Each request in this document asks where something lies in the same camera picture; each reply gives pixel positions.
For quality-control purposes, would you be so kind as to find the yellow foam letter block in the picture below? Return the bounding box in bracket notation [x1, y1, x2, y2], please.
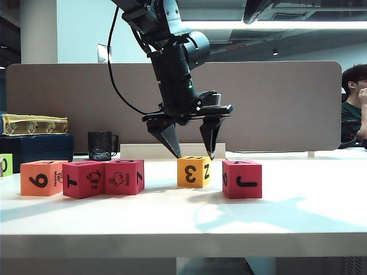
[177, 156, 212, 189]

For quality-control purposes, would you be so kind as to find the black office chair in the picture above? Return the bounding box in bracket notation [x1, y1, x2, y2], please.
[339, 119, 359, 150]

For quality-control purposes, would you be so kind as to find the green foam block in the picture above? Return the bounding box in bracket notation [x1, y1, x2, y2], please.
[0, 154, 14, 178]

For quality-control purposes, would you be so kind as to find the yellow patterned box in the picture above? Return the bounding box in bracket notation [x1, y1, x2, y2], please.
[2, 113, 69, 136]

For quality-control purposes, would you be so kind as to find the pink foam block with O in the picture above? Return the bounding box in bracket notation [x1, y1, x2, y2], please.
[104, 159, 145, 195]

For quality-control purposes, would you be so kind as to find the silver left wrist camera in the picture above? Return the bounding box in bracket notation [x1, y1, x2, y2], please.
[199, 90, 223, 108]

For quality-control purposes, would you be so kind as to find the black mug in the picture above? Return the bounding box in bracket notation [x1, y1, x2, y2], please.
[87, 131, 120, 162]

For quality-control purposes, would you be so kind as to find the pink foam block with T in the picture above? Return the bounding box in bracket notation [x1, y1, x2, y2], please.
[62, 160, 106, 199]

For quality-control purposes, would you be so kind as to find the navy blue box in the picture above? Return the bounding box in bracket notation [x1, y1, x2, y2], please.
[0, 133, 75, 174]

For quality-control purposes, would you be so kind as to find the person in green shirt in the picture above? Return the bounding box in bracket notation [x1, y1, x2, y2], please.
[341, 63, 367, 150]

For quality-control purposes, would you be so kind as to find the brown desk partition panel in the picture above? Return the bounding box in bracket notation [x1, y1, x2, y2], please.
[5, 61, 343, 152]

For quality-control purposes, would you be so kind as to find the framed wall sign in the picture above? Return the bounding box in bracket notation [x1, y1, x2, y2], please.
[96, 43, 113, 64]

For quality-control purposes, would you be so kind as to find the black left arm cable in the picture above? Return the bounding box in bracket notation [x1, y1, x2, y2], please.
[107, 5, 151, 116]

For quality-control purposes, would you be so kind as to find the orange foam letter block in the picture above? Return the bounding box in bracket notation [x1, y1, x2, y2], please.
[20, 160, 69, 198]

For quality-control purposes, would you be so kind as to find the pink foam block with J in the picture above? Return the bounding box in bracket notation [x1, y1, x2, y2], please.
[222, 160, 263, 199]

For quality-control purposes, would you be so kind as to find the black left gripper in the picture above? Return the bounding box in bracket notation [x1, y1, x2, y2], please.
[142, 99, 233, 161]

